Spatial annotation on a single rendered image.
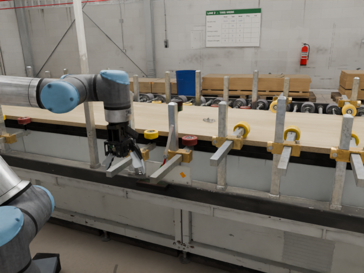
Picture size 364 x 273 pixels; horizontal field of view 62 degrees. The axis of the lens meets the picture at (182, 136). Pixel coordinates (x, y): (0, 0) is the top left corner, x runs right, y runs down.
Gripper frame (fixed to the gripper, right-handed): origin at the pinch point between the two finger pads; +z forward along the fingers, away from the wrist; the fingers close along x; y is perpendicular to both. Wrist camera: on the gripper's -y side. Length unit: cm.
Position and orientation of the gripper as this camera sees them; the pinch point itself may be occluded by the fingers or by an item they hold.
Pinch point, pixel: (125, 171)
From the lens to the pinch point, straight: 115.5
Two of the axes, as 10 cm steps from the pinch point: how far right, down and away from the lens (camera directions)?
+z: 0.2, 9.5, 3.0
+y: -3.1, 2.9, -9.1
